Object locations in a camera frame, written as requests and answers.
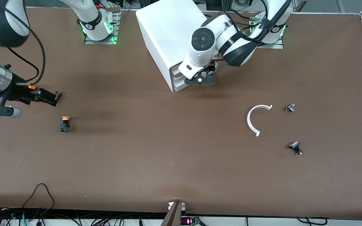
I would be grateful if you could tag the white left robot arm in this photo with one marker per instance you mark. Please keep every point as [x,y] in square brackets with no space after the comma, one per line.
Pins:
[240,47]

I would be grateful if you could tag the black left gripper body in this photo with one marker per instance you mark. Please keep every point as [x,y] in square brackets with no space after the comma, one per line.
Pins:
[212,67]

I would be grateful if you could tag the small green silver button part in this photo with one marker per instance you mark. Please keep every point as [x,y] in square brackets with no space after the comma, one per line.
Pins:
[289,108]

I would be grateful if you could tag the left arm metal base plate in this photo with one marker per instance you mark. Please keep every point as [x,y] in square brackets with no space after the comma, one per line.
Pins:
[275,46]

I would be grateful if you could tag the circuit board red display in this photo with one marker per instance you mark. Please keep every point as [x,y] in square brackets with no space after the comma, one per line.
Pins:
[189,221]

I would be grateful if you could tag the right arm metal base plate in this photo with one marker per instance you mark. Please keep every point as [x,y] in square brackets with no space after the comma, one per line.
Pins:
[101,41]

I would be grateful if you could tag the black silver push button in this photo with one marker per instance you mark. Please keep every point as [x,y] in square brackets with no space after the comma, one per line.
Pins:
[295,147]

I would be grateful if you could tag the white curved plastic piece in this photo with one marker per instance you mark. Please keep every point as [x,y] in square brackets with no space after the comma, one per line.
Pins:
[249,121]

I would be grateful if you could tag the grey mounting bracket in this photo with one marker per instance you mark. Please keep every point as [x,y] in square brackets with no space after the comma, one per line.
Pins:
[174,215]

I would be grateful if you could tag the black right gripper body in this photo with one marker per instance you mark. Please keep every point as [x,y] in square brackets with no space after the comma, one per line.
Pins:
[15,92]

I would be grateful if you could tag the orange-capped push button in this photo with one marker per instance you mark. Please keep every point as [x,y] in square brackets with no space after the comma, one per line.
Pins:
[65,125]

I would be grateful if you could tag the small black contact block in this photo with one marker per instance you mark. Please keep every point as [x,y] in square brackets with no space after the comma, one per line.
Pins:
[59,96]

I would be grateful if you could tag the orange button box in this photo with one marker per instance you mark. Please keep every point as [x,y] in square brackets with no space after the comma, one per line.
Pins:
[32,87]

